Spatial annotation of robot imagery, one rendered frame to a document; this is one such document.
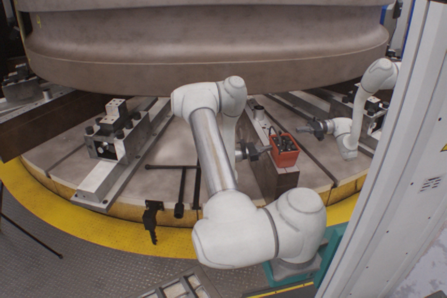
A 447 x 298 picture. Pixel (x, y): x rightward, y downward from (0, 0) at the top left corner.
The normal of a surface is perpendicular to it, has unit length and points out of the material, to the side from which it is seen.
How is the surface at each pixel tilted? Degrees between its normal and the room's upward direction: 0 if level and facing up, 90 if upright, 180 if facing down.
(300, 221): 58
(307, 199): 6
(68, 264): 0
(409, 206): 90
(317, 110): 72
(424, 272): 0
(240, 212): 11
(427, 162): 90
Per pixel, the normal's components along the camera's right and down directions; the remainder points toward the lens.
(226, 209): -0.10, -0.72
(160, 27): -0.10, 0.52
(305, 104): -0.79, 0.00
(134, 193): 0.00, -0.85
